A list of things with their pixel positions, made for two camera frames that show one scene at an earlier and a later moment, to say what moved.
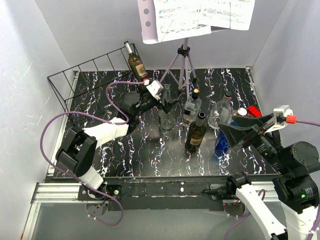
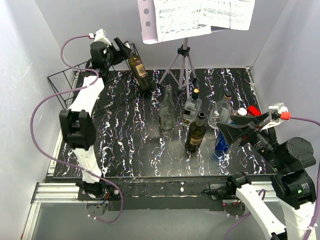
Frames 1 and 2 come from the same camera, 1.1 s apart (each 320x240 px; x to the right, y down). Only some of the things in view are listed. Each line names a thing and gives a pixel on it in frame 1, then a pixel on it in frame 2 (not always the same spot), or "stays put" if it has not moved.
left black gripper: [168, 104] → [124, 54]
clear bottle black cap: [192, 107] stays put
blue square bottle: [222, 142] stays put
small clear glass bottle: [222, 112] stays put
